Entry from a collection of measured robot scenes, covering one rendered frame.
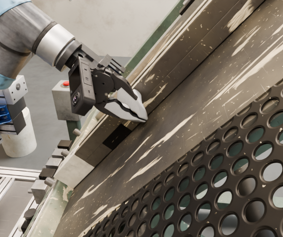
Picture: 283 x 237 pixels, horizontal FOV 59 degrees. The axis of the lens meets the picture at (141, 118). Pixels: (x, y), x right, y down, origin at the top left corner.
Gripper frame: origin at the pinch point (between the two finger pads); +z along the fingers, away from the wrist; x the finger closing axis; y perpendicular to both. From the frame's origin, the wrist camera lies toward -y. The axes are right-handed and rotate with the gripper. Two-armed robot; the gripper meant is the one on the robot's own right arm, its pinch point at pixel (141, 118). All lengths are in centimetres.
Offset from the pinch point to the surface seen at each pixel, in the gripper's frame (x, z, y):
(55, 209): 38.0, 0.2, -3.5
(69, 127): 70, -8, 63
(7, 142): 158, -38, 103
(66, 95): 51, -19, 59
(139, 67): 8.1, -2.5, 42.5
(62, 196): 38.0, 0.2, 1.2
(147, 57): 3.1, -2.8, 42.5
